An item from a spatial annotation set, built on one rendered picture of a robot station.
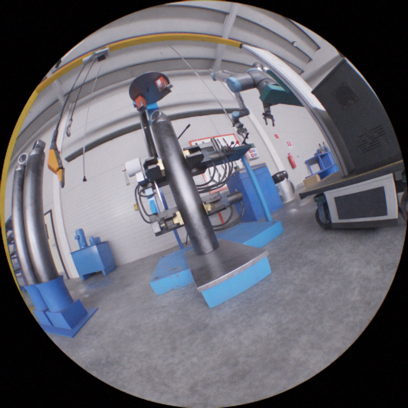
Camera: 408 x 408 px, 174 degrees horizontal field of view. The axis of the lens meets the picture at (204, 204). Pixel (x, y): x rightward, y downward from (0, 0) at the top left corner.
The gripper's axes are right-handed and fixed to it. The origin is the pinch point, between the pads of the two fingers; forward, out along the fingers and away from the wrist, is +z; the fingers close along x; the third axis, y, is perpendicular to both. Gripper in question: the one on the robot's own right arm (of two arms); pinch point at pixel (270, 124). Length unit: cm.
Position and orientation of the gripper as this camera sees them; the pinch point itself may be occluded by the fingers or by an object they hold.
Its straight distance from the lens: 182.2
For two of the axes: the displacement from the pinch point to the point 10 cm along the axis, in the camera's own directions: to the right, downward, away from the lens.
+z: 1.3, 9.5, 2.9
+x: 9.3, -2.2, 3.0
